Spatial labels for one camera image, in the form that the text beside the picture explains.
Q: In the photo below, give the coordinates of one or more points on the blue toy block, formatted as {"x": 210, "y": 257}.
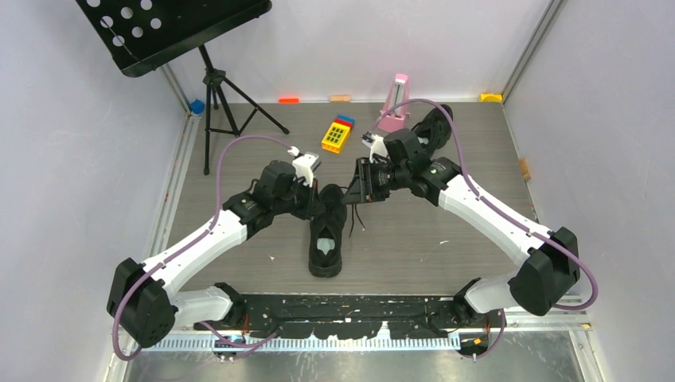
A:
{"x": 346, "y": 119}

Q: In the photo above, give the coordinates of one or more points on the pink metronome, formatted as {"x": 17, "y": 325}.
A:
{"x": 394, "y": 113}

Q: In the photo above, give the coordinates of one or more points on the aluminium rail frame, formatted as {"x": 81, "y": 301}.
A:
{"x": 376, "y": 338}

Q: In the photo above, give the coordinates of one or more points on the blue piece by stand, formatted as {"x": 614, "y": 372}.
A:
{"x": 197, "y": 107}

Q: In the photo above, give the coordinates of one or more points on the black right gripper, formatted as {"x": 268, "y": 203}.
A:
{"x": 364, "y": 189}

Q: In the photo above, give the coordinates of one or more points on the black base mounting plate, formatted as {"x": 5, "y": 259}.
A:
{"x": 261, "y": 315}

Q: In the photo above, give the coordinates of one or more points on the wooden block right edge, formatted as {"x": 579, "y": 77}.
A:
{"x": 525, "y": 170}

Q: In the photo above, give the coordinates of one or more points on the tan block on ledge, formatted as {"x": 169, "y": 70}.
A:
{"x": 340, "y": 98}

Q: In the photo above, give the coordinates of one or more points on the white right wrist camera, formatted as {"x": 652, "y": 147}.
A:
{"x": 377, "y": 148}

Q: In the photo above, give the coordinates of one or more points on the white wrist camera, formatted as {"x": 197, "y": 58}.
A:
{"x": 377, "y": 148}
{"x": 305, "y": 164}

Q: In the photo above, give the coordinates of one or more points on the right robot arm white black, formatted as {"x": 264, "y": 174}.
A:
{"x": 546, "y": 259}

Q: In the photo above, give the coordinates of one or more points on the black suede sneaker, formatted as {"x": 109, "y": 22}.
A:
{"x": 433, "y": 131}
{"x": 326, "y": 228}

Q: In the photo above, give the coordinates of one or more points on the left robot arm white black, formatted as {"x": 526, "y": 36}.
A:
{"x": 146, "y": 299}

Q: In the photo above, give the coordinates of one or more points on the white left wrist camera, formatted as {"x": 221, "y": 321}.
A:
{"x": 305, "y": 164}

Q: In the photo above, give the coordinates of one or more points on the yellow toy brick block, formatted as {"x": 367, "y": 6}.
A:
{"x": 335, "y": 138}

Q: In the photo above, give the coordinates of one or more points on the red toy block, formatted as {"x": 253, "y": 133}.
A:
{"x": 344, "y": 123}

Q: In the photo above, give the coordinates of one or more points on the black music stand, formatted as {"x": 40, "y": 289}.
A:
{"x": 142, "y": 36}

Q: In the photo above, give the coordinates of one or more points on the yellow piece in corner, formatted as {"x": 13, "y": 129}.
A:
{"x": 490, "y": 98}

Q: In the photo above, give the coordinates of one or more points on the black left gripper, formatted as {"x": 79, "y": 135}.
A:
{"x": 312, "y": 199}

